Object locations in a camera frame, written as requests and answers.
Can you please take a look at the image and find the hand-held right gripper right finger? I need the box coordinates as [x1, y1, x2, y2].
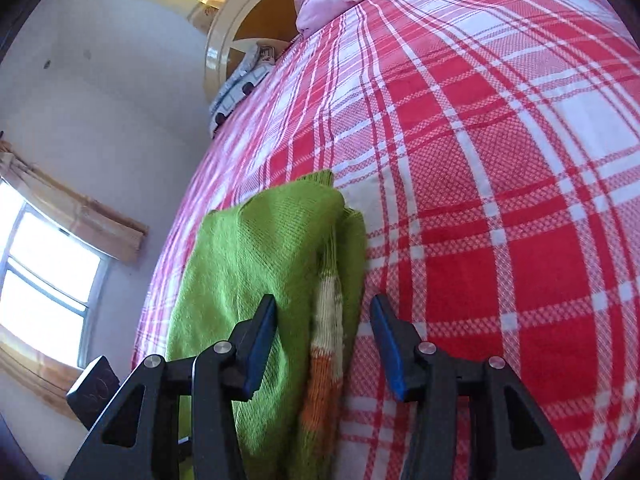
[370, 294, 581, 480]

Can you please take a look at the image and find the cream and brown headboard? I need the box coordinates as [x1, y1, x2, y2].
[204, 0, 346, 106]

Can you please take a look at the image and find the dark box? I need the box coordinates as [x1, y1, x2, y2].
[66, 355, 122, 430]

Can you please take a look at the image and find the red white plaid bed sheet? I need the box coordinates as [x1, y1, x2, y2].
[131, 0, 640, 480]

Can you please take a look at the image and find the grey white patterned pillow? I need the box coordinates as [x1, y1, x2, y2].
[207, 42, 278, 138]

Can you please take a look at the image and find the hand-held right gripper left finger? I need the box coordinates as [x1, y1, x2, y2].
[65, 294, 278, 480]

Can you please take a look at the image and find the bright window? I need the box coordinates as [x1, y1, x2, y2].
[0, 180, 109, 367]

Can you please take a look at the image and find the green striped knit sweater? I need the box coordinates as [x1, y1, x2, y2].
[165, 170, 368, 480]

